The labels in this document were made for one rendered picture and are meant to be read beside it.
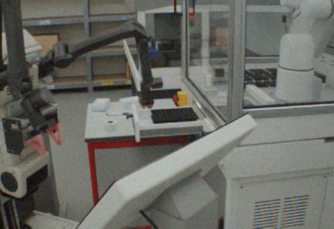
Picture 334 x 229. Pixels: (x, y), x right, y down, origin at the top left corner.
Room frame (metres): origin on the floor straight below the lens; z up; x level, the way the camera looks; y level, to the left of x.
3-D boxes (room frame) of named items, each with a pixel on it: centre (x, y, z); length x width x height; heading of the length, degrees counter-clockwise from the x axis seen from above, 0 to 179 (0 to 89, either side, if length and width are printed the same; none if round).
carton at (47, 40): (5.63, 1.78, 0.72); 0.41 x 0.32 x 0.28; 99
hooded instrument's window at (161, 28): (3.69, -0.22, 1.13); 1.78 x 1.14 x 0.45; 9
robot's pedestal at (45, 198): (2.32, 0.89, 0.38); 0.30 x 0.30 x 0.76; 9
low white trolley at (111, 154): (2.30, 0.21, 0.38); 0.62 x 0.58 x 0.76; 9
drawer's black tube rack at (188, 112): (1.93, -0.03, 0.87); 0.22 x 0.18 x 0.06; 99
